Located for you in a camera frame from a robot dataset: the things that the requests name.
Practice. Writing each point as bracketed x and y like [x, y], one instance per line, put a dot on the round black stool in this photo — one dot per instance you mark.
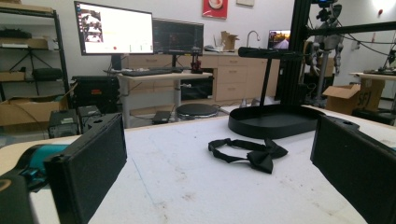
[196, 110]

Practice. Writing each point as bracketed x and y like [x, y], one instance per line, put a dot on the large bright monitor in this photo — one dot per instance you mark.
[124, 29]

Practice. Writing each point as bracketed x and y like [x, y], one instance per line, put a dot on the small lit screen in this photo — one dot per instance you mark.
[279, 39]

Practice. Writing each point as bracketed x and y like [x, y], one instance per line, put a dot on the printed cardboard box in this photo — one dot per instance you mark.
[372, 93]

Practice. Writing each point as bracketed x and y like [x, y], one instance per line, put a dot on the light wooden desk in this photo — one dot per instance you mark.
[165, 76]

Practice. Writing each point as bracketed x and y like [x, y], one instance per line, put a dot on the wooden cabinet with drawers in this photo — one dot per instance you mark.
[236, 77]

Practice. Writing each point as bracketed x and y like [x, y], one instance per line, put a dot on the red and black device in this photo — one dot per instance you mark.
[196, 65]

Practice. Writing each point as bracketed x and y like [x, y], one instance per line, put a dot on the black keyboard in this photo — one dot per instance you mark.
[149, 72]

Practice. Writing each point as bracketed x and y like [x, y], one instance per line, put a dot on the white wall plate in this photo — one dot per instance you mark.
[245, 2]

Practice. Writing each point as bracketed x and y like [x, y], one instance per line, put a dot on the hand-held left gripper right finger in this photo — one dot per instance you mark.
[358, 165]

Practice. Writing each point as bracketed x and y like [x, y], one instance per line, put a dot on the teal and black device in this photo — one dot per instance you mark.
[40, 157]

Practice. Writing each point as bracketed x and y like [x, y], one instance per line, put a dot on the black metal shelf rack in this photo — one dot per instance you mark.
[59, 46]

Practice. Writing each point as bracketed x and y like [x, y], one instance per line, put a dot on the black box with label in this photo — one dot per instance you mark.
[63, 123]

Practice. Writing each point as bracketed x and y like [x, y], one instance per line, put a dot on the metal faucet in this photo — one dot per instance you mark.
[253, 32]

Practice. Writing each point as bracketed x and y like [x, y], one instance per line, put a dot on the dark monitor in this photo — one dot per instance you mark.
[177, 37]

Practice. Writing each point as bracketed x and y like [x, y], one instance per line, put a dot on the black metal frame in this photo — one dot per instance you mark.
[295, 62]

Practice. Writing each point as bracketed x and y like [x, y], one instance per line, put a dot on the small black box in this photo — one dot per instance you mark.
[88, 112]

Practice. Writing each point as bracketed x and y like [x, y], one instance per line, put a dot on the red wall poster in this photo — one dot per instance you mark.
[214, 8]

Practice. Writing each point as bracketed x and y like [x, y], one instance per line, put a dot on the large open cardboard box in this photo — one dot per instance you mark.
[28, 112]

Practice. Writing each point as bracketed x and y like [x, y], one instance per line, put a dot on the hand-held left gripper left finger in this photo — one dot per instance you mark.
[87, 168]

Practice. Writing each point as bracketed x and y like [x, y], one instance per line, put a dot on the black stand with tray base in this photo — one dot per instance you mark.
[274, 123]

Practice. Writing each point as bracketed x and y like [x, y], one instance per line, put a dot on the black equipment case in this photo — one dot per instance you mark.
[95, 93]

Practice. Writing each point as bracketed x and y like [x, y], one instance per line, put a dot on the grey device on stand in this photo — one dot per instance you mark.
[325, 40]

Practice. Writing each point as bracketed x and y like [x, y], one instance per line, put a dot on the black bow tie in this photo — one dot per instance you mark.
[261, 158]

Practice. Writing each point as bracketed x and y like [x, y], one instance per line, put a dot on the small cardboard box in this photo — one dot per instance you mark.
[229, 40]

